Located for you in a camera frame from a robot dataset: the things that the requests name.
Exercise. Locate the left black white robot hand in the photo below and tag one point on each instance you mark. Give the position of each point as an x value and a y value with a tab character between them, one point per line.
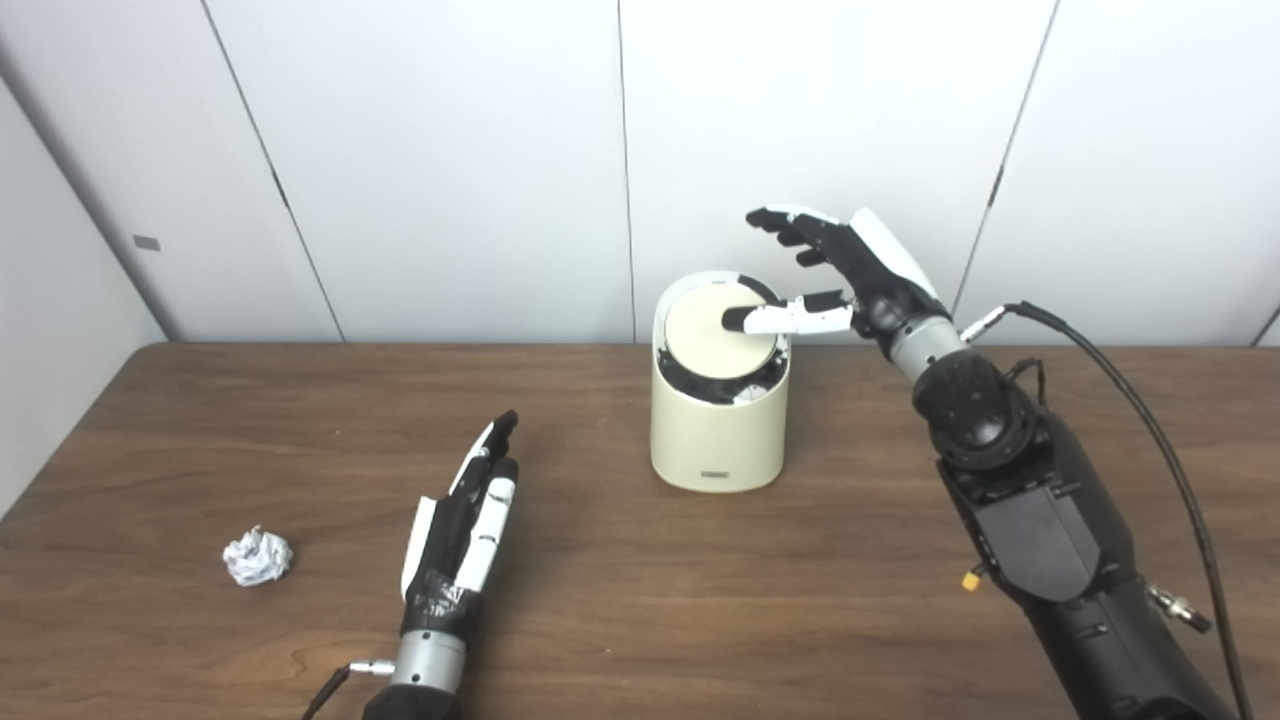
455	545

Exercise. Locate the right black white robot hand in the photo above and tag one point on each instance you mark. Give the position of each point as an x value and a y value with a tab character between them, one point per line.
880	270

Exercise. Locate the cream round bin lid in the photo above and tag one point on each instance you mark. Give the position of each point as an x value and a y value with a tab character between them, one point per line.
700	345

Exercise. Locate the white paper ball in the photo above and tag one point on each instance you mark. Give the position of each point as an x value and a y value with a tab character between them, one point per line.
257	557

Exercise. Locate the cream-colored bin body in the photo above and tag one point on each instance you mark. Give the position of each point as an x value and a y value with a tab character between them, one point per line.
715	440

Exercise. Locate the black bin liner bag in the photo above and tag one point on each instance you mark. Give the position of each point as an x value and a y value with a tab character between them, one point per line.
700	385

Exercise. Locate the small grey wall sticker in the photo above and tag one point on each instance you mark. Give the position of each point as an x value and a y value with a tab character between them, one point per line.
146	243

